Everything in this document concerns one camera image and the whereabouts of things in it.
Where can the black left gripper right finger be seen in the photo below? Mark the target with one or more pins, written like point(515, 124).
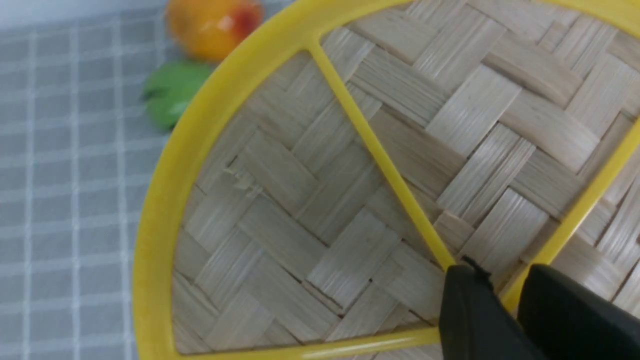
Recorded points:
point(569, 322)

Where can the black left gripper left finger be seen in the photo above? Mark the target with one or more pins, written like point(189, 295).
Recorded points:
point(473, 323)

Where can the yellow woven bamboo steamer lid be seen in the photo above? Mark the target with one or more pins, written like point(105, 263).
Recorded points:
point(342, 162)

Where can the green toy apple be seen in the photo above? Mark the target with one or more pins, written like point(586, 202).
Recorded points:
point(169, 90)

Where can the orange yellow toy pear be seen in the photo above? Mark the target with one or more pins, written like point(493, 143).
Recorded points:
point(209, 30)

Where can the grey white grid tablecloth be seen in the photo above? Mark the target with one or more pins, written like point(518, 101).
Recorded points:
point(77, 155)

